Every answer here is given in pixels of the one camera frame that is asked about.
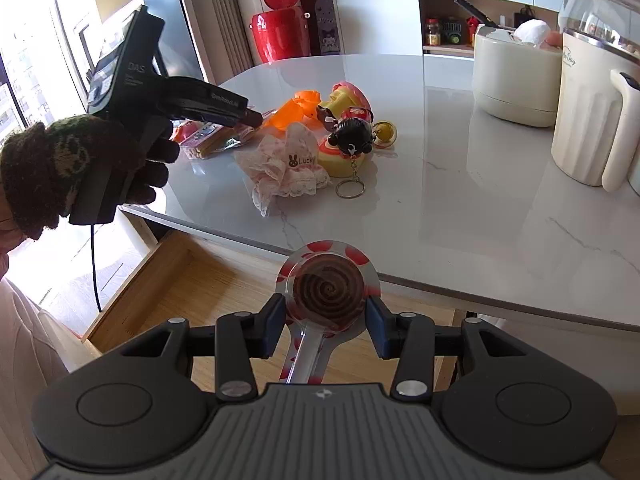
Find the yellow pink round toy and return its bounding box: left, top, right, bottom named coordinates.
left=317, top=141, right=372, bottom=179

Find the cartoon printed board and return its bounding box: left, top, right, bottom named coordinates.
left=315, top=0, right=344, bottom=57

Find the black haired doll keychain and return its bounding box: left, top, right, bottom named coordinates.
left=327, top=116, right=378, bottom=199

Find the wooden drawer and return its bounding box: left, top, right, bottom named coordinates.
left=82, top=229, right=458, bottom=397

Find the red bin with lid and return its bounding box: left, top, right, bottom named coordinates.
left=249, top=0, right=312, bottom=64

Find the green toy vehicle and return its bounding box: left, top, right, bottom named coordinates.
left=442, top=16, right=464, bottom=45

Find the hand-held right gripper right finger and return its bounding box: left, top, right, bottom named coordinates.
left=364, top=295, right=532, bottom=403

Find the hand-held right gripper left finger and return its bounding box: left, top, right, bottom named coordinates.
left=120, top=292, right=287, bottom=403

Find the black flat lid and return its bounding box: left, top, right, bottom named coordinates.
left=454, top=0, right=507, bottom=29

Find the white lidded container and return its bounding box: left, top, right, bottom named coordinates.
left=471, top=19, right=565, bottom=129

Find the pink cartoon packet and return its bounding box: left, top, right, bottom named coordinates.
left=177, top=124, right=257, bottom=161

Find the yellow brown toy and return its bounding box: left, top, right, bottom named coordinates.
left=318, top=80, right=374, bottom=123

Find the black cable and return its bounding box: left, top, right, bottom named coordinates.
left=89, top=224, right=104, bottom=313

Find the person's pale pink clothing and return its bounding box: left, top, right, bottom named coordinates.
left=0, top=276, right=103, bottom=413

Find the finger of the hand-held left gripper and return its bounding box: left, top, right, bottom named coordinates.
left=169, top=102, right=265, bottom=129
left=161, top=76, right=249, bottom=112

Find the brown spiral lollipop packet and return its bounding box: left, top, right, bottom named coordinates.
left=275, top=240, right=382, bottom=387

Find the white pitcher with clear dome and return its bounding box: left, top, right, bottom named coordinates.
left=550, top=0, right=640, bottom=194

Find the white pleated curtain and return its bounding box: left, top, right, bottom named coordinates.
left=199, top=0, right=254, bottom=80

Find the person's left hand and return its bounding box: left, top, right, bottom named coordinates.
left=0, top=114, right=182, bottom=242

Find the pink white lace cloth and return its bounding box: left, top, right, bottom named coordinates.
left=235, top=122, right=332, bottom=217

